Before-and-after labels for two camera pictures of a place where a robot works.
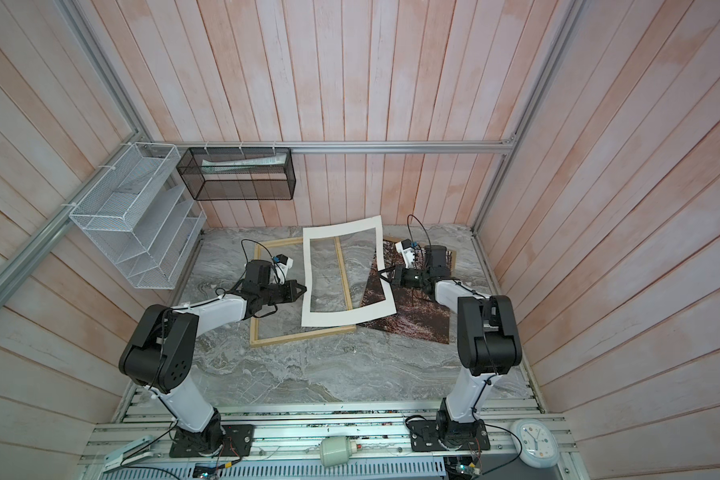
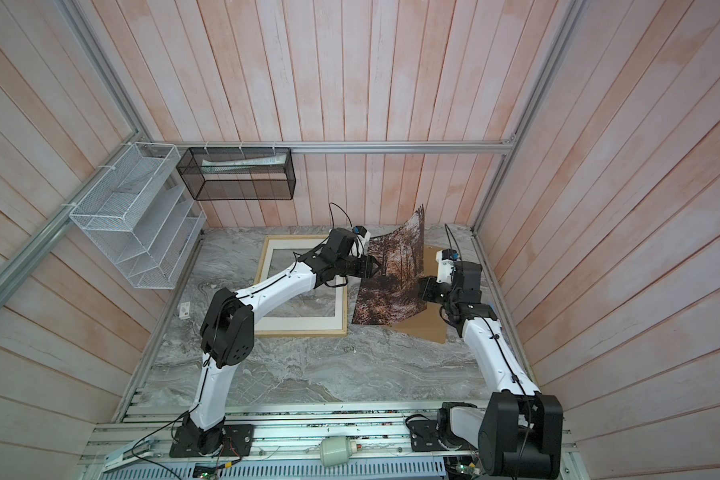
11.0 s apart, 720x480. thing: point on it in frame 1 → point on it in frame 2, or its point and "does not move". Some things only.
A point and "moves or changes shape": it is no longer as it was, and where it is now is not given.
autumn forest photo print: [418, 314] moves or changes shape
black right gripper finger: [390, 276] → [431, 290]
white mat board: [373, 309] → [300, 323]
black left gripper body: [275, 293] → [345, 265]
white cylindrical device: [335, 451] does not move
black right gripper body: [413, 278] → [453, 296]
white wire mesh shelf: [137, 213] does not move
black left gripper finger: [293, 285] → [365, 266]
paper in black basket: [245, 162] does not move
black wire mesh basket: [238, 173] does not move
